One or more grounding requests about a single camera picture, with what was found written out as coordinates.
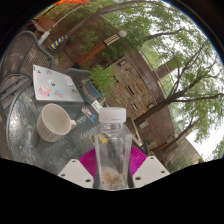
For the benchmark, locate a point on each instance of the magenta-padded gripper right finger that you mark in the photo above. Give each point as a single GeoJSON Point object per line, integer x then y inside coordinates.
{"type": "Point", "coordinates": [150, 170]}

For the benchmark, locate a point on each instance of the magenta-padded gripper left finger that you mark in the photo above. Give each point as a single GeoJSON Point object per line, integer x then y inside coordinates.
{"type": "Point", "coordinates": [75, 173]}

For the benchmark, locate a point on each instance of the clear plastic bottle white cap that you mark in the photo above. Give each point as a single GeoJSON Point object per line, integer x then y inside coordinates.
{"type": "Point", "coordinates": [112, 150]}

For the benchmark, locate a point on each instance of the slender leaning tree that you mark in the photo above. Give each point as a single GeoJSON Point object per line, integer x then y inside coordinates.
{"type": "Point", "coordinates": [181, 133]}

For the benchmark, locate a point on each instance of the cream ribbed mug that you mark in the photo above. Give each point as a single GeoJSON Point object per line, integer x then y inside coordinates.
{"type": "Point", "coordinates": [53, 123]}

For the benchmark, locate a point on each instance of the small colourful card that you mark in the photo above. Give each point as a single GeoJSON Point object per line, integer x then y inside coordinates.
{"type": "Point", "coordinates": [88, 114]}

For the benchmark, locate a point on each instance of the tree with dark forked trunk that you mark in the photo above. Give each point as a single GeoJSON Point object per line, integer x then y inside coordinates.
{"type": "Point", "coordinates": [166, 104]}

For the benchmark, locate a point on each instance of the white printed booklet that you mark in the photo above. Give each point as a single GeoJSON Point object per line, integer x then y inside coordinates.
{"type": "Point", "coordinates": [97, 106]}

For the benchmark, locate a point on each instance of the silver laptop with stickers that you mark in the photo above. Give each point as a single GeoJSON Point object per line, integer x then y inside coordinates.
{"type": "Point", "coordinates": [56, 83]}

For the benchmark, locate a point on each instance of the green plant in teal pot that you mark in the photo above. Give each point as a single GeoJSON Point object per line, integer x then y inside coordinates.
{"type": "Point", "coordinates": [100, 78]}

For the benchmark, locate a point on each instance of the dark metal mesh chair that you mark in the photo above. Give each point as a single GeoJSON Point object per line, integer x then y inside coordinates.
{"type": "Point", "coordinates": [76, 75]}
{"type": "Point", "coordinates": [30, 53]}

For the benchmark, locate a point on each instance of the blue yellow striped cone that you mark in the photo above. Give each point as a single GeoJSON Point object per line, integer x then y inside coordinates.
{"type": "Point", "coordinates": [58, 42]}

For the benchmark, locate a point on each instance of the white umbrella base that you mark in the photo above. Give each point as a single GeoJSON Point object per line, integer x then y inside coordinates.
{"type": "Point", "coordinates": [44, 37]}

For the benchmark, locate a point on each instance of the tall curved trunk tree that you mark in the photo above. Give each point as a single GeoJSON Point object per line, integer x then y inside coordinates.
{"type": "Point", "coordinates": [86, 25]}

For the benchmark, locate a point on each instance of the wooden bench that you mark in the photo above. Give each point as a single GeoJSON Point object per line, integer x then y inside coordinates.
{"type": "Point", "coordinates": [43, 24]}

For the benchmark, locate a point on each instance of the grey wall box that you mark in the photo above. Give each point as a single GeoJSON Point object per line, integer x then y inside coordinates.
{"type": "Point", "coordinates": [143, 124]}

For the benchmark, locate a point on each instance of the black wall lantern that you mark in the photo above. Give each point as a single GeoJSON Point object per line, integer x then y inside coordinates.
{"type": "Point", "coordinates": [122, 62]}
{"type": "Point", "coordinates": [135, 106]}

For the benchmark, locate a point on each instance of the wooden lamp post white globe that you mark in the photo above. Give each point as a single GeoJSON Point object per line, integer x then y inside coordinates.
{"type": "Point", "coordinates": [96, 50]}

